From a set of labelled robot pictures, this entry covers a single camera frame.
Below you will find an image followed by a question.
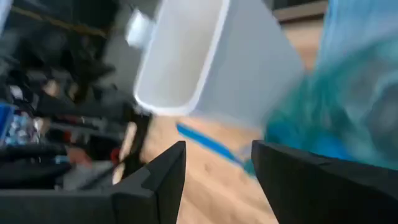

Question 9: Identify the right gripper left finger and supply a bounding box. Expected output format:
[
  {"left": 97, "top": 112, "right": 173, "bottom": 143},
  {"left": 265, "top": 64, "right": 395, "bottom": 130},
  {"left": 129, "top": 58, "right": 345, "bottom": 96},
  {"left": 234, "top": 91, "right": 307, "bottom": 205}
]
[{"left": 0, "top": 140, "right": 188, "bottom": 224}]

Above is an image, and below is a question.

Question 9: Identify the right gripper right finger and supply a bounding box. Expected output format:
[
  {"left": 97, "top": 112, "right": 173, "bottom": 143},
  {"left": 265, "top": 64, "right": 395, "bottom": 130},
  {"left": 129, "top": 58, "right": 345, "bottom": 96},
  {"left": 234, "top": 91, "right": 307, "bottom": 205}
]
[{"left": 251, "top": 139, "right": 398, "bottom": 224}]

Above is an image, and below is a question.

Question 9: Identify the teal trash bag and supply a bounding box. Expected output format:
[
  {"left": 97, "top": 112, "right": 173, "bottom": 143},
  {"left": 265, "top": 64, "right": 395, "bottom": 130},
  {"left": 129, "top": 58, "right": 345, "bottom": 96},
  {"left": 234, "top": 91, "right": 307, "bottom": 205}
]
[{"left": 175, "top": 30, "right": 398, "bottom": 178}]

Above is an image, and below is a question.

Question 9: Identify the white plastic trash bin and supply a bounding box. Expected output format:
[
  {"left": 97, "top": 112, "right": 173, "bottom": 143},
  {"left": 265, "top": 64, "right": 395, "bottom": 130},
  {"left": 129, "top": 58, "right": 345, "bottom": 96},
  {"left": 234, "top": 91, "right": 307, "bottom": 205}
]
[{"left": 132, "top": 0, "right": 305, "bottom": 127}]

